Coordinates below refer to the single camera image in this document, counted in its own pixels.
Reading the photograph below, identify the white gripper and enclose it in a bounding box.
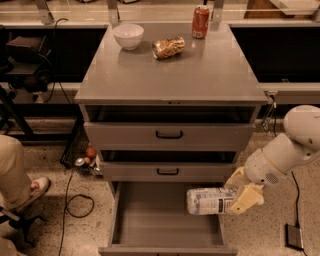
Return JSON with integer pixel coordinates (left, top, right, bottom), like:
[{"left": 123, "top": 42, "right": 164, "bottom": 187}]
[{"left": 225, "top": 149, "right": 286, "bottom": 215}]

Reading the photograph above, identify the black office chair base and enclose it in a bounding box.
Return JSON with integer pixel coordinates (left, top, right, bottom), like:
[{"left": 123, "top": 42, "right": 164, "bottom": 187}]
[{"left": 0, "top": 206, "right": 45, "bottom": 247}]

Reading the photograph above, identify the black floor cable loop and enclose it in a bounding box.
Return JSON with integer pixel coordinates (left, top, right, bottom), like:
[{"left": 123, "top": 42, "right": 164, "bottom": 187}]
[{"left": 58, "top": 166, "right": 96, "bottom": 256}]

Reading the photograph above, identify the white red sneaker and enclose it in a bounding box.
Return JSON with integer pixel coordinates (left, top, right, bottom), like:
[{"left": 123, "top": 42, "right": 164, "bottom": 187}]
[{"left": 15, "top": 177, "right": 51, "bottom": 213}]

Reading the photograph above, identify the grey middle drawer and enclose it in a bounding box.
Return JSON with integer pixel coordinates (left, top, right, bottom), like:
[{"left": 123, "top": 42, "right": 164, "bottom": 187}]
[{"left": 100, "top": 162, "right": 235, "bottom": 182}]

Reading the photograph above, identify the black wire basket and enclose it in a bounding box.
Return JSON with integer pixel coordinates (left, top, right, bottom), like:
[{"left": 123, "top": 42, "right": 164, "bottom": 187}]
[{"left": 60, "top": 120, "right": 89, "bottom": 169}]

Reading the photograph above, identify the beige trouser leg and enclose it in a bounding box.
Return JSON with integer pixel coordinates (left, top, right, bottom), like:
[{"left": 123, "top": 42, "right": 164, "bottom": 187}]
[{"left": 0, "top": 135, "right": 31, "bottom": 211}]

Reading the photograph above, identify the grey metal drawer cabinet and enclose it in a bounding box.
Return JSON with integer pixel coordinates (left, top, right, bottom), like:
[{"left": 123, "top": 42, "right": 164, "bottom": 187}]
[{"left": 74, "top": 21, "right": 269, "bottom": 256}]

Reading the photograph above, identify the grey top drawer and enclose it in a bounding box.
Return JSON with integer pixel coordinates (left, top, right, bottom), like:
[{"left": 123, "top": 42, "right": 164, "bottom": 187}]
[{"left": 84, "top": 122, "right": 254, "bottom": 152}]

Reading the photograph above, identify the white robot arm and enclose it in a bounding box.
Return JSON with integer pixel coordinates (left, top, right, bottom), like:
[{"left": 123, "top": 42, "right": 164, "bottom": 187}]
[{"left": 225, "top": 105, "right": 320, "bottom": 215}]

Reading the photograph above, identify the silver can on floor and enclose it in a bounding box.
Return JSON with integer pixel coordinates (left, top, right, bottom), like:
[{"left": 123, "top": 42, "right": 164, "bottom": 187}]
[{"left": 74, "top": 158, "right": 85, "bottom": 167}]

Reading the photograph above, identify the orange fruit on floor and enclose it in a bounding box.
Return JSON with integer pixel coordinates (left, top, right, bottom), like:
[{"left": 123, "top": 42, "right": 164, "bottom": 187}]
[{"left": 85, "top": 146, "right": 96, "bottom": 159}]

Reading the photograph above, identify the grey open bottom drawer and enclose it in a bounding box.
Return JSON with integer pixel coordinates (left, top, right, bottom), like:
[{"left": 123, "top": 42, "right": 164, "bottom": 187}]
[{"left": 98, "top": 182, "right": 238, "bottom": 256}]

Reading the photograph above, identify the red soda can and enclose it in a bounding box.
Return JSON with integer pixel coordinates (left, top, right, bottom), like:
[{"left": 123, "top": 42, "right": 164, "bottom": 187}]
[{"left": 192, "top": 5, "right": 210, "bottom": 39}]

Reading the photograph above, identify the black power adapter box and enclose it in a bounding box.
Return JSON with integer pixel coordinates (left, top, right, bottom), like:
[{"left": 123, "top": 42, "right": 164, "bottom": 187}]
[{"left": 285, "top": 224, "right": 304, "bottom": 251}]

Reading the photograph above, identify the black adapter cable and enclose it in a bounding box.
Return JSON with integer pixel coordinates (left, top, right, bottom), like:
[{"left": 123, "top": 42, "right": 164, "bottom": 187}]
[{"left": 290, "top": 171, "right": 302, "bottom": 228}]

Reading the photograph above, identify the dark equipment on shelf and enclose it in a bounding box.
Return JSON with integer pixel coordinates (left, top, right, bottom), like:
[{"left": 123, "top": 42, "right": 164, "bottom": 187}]
[{"left": 0, "top": 27, "right": 53, "bottom": 93}]

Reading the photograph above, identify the white ceramic bowl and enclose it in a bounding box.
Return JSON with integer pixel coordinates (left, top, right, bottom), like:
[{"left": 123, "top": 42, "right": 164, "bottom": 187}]
[{"left": 112, "top": 24, "right": 144, "bottom": 50}]

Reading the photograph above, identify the crushed golden snack can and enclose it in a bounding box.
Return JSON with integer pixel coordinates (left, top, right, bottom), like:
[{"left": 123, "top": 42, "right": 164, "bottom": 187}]
[{"left": 152, "top": 36, "right": 185, "bottom": 59}]

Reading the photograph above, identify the clear plastic water bottle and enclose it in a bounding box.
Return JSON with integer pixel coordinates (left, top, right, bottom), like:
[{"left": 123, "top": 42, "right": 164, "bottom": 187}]
[{"left": 186, "top": 188, "right": 237, "bottom": 215}]

